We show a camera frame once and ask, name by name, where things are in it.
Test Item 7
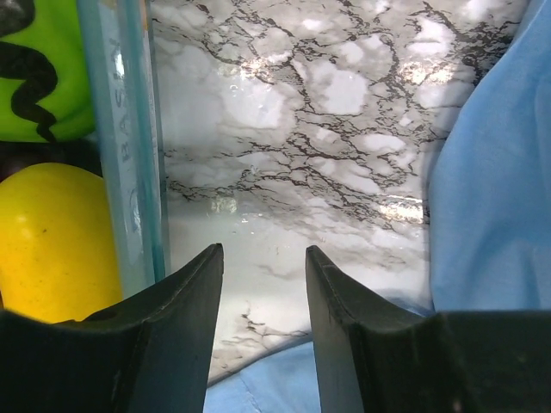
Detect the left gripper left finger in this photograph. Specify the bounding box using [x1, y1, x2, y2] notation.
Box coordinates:
[1, 243, 224, 412]

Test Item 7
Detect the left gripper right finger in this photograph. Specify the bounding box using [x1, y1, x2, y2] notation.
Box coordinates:
[306, 246, 550, 412]

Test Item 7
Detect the light blue button shirt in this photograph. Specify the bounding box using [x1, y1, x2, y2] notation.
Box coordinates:
[205, 1, 550, 412]

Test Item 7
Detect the yellow toy lemon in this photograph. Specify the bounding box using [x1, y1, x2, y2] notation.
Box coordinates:
[1, 163, 123, 324]

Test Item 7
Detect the green toy pepper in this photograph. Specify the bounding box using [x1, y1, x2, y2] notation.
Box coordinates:
[1, 0, 95, 143]

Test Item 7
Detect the teal plastic fruit basin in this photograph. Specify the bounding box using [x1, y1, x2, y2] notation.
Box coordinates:
[77, 1, 170, 297]

